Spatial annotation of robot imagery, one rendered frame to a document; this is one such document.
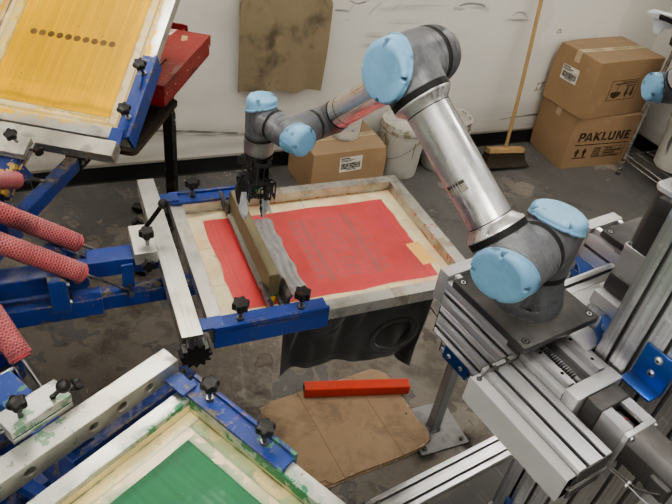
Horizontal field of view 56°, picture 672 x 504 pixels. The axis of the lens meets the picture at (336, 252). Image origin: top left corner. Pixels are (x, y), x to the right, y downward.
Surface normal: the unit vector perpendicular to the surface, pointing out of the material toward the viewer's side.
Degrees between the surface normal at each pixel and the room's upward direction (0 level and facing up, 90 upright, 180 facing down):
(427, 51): 39
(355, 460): 0
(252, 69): 91
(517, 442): 90
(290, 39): 89
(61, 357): 0
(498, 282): 95
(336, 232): 0
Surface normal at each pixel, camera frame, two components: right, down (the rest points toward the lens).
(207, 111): 0.37, 0.61
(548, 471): -0.85, 0.24
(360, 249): 0.12, -0.78
